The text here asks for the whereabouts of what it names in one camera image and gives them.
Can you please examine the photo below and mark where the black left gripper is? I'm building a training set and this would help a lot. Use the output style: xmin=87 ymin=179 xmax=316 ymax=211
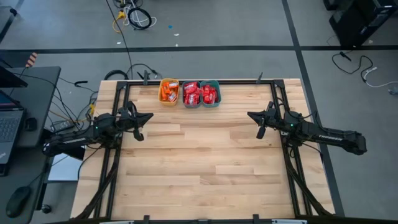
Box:
xmin=116 ymin=101 xmax=154 ymax=133

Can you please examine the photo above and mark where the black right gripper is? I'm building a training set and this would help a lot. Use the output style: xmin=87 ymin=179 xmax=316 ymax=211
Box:
xmin=247 ymin=100 xmax=285 ymax=131

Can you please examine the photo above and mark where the yellow plastic bin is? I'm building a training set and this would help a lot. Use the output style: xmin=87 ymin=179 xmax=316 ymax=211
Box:
xmin=157 ymin=78 xmax=180 ymax=107

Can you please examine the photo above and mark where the grey-blue plastic bin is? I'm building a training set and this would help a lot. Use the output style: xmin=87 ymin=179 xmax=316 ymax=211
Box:
xmin=182 ymin=80 xmax=203 ymax=109

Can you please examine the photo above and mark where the teal plastic bin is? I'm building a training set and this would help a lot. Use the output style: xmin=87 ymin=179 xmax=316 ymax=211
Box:
xmin=200 ymin=80 xmax=223 ymax=108

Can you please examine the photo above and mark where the white flat panel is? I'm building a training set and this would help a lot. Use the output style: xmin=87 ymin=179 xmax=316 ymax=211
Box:
xmin=47 ymin=152 xmax=84 ymax=182

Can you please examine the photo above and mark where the black desk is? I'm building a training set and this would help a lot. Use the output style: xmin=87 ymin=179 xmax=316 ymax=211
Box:
xmin=0 ymin=65 xmax=62 ymax=224

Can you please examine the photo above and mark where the dark laptop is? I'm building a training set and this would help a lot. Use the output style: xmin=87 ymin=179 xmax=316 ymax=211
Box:
xmin=0 ymin=89 xmax=26 ymax=177

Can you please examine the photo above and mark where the black desk monitor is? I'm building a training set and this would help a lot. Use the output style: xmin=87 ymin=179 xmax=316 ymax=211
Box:
xmin=0 ymin=64 xmax=29 ymax=89

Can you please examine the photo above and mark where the black aluminium table frame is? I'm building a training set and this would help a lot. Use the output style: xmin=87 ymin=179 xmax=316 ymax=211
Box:
xmin=73 ymin=79 xmax=335 ymax=224

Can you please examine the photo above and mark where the black cable coil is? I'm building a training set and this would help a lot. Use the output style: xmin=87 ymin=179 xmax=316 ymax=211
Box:
xmin=103 ymin=69 xmax=130 ymax=81

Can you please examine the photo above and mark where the long black floor cable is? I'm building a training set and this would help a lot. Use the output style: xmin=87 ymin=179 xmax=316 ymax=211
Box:
xmin=104 ymin=0 xmax=134 ymax=80

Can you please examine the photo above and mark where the white cable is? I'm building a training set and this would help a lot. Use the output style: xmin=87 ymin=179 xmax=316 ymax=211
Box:
xmin=123 ymin=0 xmax=158 ymax=28
xmin=361 ymin=66 xmax=398 ymax=89

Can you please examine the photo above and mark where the coiled black cable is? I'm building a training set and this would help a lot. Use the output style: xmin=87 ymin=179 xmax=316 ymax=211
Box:
xmin=127 ymin=6 xmax=153 ymax=31

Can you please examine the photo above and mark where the black cable with plug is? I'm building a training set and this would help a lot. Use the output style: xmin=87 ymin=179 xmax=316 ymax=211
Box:
xmin=331 ymin=50 xmax=374 ymax=79

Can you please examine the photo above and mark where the yellow extension cable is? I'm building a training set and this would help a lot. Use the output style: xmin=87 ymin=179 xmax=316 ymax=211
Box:
xmin=112 ymin=10 xmax=127 ymax=34

